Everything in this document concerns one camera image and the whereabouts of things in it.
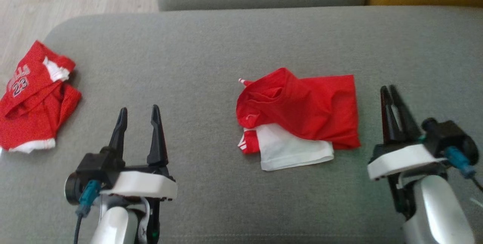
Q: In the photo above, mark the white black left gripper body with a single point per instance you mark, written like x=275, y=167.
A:
x=143, y=185

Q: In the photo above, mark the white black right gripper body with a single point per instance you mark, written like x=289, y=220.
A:
x=403, y=159

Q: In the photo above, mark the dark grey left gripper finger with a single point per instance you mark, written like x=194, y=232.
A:
x=119, y=134
x=157, y=138

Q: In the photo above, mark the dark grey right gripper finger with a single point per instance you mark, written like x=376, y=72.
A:
x=388, y=119
x=407, y=119

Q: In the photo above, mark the red t-shirt with white sleeves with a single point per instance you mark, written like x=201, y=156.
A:
x=309, y=115

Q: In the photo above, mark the red basketball shorts number 23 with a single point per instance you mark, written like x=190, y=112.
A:
x=34, y=100

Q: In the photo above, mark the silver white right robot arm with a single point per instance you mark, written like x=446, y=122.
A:
x=437, y=213

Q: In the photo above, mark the large grey sofa seat cushion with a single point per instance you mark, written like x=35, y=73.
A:
x=226, y=59

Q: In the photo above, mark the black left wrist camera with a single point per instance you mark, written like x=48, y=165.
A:
x=98, y=168

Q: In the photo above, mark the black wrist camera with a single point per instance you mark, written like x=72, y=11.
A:
x=449, y=138
x=98, y=168

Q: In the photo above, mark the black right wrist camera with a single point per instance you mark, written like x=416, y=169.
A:
x=449, y=138

